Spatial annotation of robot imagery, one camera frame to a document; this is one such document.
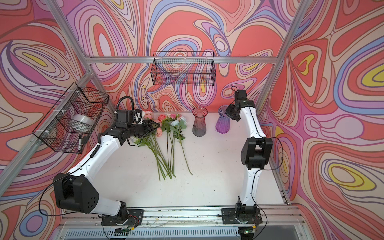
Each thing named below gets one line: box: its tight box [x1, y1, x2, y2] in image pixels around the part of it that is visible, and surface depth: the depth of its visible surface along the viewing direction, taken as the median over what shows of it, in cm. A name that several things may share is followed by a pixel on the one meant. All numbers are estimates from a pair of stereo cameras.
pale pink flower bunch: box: [134, 110, 172, 181], surface depth 95 cm
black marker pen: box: [77, 134, 82, 152], surface depth 73 cm
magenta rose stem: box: [171, 113, 178, 178], surface depth 106 cm
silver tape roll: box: [69, 114, 95, 133], surface depth 74 cm
